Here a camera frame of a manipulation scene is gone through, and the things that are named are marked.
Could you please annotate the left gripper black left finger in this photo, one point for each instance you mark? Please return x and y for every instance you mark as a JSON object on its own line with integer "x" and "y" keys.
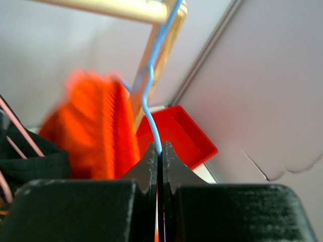
{"x": 87, "y": 210}

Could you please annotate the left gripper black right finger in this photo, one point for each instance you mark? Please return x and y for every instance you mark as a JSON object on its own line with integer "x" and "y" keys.
{"x": 195, "y": 210}

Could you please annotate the light blue wire hanger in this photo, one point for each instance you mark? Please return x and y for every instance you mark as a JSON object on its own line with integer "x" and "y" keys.
{"x": 159, "y": 46}

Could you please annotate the orange shorts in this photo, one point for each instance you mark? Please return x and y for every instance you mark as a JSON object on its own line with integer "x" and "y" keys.
{"x": 94, "y": 123}

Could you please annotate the dark navy shorts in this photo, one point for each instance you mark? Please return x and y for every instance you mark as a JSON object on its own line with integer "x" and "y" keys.
{"x": 18, "y": 171}

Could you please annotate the pink wire hanger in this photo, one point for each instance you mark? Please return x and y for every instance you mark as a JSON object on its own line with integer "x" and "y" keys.
{"x": 4, "y": 185}

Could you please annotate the red plastic bin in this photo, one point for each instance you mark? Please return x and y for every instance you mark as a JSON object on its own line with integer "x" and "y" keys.
{"x": 190, "y": 143}

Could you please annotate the wooden clothes rack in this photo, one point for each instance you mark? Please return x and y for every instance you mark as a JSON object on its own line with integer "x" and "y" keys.
{"x": 166, "y": 18}

